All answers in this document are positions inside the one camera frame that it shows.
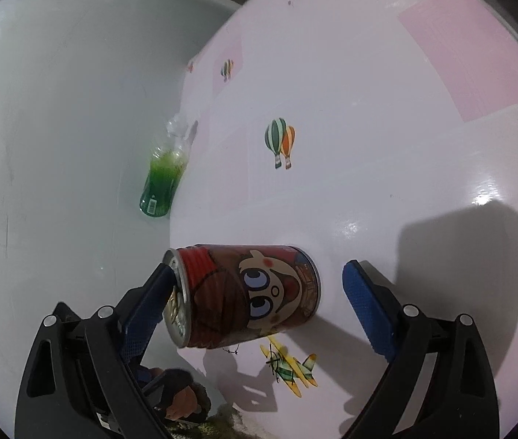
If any red cartoon can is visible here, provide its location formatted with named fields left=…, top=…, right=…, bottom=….
left=162, top=243, right=322, bottom=351

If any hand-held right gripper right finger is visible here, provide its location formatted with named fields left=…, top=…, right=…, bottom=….
left=342, top=260, right=500, bottom=439

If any green plastic bottle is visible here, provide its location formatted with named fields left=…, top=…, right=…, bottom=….
left=138, top=116, right=196, bottom=218

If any person's left forearm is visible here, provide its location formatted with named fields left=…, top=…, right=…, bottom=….
left=167, top=408, right=265, bottom=439

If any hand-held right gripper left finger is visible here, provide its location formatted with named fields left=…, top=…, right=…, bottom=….
left=14, top=263, right=175, bottom=439

